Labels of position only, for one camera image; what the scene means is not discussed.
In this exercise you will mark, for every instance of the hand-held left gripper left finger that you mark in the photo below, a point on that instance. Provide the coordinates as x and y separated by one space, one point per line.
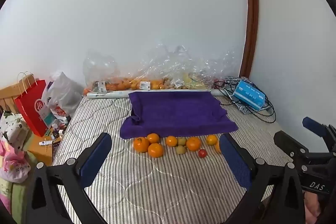
95 158

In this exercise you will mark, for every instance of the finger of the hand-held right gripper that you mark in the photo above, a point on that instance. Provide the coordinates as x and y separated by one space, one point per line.
313 125
290 146

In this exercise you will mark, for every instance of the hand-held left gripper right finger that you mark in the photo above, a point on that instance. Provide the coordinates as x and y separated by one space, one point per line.
235 161

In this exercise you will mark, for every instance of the small yellowish orange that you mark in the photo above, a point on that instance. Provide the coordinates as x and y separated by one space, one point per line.
211 139

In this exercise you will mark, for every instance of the small red apple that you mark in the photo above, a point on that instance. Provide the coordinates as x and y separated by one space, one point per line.
202 153

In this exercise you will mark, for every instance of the large orange with green stem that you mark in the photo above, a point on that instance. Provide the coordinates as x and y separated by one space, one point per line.
141 145

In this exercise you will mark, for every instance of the small green round fruit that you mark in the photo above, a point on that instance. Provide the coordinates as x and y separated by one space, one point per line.
181 150
182 140

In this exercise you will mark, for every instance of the clear bag of brown fruits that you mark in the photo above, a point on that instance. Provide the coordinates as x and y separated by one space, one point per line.
173 83

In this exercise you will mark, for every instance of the person's right hand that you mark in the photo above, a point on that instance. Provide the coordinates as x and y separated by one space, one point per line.
311 209

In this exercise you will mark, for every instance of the white tube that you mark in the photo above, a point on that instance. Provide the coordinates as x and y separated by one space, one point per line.
46 143

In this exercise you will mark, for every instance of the wooden nightstand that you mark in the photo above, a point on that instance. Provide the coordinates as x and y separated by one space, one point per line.
43 153

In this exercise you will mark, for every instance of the white paper roll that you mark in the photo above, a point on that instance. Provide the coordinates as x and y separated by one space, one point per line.
110 95

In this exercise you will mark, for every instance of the blue tissue pack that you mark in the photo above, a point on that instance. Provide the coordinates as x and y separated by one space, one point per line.
249 94

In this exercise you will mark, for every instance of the white plastic bag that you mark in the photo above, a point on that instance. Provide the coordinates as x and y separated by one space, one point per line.
63 92

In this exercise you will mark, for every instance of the purple towel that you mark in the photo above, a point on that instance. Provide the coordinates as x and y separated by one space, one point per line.
178 113

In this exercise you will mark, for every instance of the clear bag of oranges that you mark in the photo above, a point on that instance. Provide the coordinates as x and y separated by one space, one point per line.
152 82
105 77

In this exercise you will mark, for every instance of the red paper bag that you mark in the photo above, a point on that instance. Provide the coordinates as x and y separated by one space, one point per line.
30 108

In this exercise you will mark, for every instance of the pink cloth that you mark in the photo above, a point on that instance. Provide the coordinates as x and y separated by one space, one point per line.
13 169

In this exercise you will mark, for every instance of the clear bag of yellow fruit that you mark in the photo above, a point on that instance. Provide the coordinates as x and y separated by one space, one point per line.
199 82

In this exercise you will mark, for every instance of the white spotted plush toy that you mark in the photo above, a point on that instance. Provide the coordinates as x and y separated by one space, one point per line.
13 129

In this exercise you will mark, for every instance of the green cloth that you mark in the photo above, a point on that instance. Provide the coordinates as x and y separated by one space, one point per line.
15 200

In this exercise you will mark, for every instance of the wooden headboard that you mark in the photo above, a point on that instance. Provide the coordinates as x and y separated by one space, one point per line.
8 98

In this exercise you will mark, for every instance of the brown wooden door frame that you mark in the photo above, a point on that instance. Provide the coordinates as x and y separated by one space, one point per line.
252 16

